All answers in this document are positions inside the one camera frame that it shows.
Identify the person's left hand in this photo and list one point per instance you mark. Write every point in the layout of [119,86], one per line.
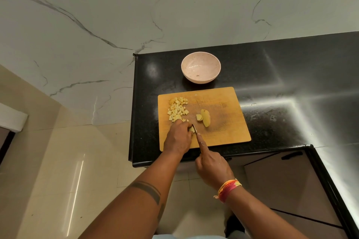
[177,139]

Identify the person's right hand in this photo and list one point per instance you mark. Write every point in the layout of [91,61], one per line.
[214,168]

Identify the potato slice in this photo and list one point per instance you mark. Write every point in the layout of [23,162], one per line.
[191,129]

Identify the pile of diced potato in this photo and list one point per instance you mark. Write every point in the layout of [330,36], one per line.
[178,109]

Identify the yellow potato half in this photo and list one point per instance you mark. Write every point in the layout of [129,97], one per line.
[206,118]

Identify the pink speckled bowl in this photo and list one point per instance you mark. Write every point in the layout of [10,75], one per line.
[200,65]

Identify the person's left forearm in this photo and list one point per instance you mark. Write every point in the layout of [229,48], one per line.
[137,210]

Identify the person's foot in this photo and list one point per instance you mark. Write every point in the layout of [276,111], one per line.
[235,226]

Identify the wooden cutting board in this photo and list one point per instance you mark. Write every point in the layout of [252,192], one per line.
[227,132]

